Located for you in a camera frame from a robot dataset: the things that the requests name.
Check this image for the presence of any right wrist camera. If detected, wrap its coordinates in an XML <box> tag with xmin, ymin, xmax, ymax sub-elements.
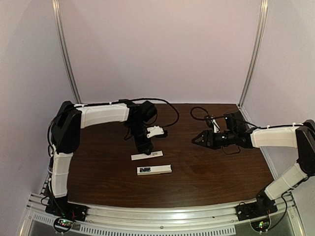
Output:
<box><xmin>204</xmin><ymin>116</ymin><xmax>220</xmax><ymax>133</ymax></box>

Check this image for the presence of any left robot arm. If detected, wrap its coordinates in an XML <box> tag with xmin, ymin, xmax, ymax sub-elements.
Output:
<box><xmin>48</xmin><ymin>99</ymin><xmax>164</xmax><ymax>198</ymax></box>

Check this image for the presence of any left camera cable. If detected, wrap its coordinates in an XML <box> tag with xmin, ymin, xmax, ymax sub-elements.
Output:
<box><xmin>108</xmin><ymin>97</ymin><xmax>180</xmax><ymax>128</ymax></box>

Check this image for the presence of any camera cable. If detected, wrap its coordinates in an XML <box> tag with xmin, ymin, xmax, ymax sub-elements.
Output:
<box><xmin>108</xmin><ymin>97</ymin><xmax>180</xmax><ymax>128</ymax></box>
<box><xmin>190</xmin><ymin>106</ymin><xmax>259</xmax><ymax>130</ymax></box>

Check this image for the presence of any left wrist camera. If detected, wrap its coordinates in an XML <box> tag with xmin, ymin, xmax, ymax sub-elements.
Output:
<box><xmin>147</xmin><ymin>126</ymin><xmax>168</xmax><ymax>139</ymax></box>

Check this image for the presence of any aluminium frame post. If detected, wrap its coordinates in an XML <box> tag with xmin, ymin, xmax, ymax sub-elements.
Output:
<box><xmin>238</xmin><ymin>0</ymin><xmax>269</xmax><ymax>108</ymax></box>
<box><xmin>52</xmin><ymin>0</ymin><xmax>82</xmax><ymax>103</ymax></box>

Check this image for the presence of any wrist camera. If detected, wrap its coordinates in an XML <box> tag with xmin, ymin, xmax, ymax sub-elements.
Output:
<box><xmin>204</xmin><ymin>116</ymin><xmax>220</xmax><ymax>133</ymax></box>
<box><xmin>147</xmin><ymin>126</ymin><xmax>168</xmax><ymax>139</ymax></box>

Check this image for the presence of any right aluminium frame post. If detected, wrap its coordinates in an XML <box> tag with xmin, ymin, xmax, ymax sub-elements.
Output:
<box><xmin>238</xmin><ymin>0</ymin><xmax>269</xmax><ymax>108</ymax></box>

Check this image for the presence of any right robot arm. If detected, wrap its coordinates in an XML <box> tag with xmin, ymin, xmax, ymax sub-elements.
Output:
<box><xmin>191</xmin><ymin>111</ymin><xmax>315</xmax><ymax>206</ymax></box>

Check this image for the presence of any front aluminium rail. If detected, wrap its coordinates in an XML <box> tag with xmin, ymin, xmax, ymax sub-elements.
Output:
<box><xmin>17</xmin><ymin>193</ymin><xmax>307</xmax><ymax>236</ymax></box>

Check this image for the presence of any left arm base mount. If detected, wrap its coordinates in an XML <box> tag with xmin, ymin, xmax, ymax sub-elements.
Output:
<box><xmin>45</xmin><ymin>196</ymin><xmax>88</xmax><ymax>235</ymax></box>

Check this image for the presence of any right camera cable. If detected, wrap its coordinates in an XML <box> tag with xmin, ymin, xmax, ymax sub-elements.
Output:
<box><xmin>190</xmin><ymin>106</ymin><xmax>259</xmax><ymax>130</ymax></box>

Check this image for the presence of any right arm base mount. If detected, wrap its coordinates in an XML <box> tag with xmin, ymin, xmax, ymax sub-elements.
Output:
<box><xmin>235</xmin><ymin>193</ymin><xmax>278</xmax><ymax>233</ymax></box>

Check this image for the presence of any white remote control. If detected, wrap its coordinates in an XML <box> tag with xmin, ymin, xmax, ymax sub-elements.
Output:
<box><xmin>137</xmin><ymin>165</ymin><xmax>172</xmax><ymax>176</ymax></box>

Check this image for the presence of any white battery cover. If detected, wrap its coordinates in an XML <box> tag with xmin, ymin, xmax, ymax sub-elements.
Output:
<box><xmin>131</xmin><ymin>150</ymin><xmax>163</xmax><ymax>161</ymax></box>

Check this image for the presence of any left aluminium frame post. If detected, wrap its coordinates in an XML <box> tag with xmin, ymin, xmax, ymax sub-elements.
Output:
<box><xmin>52</xmin><ymin>0</ymin><xmax>82</xmax><ymax>103</ymax></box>

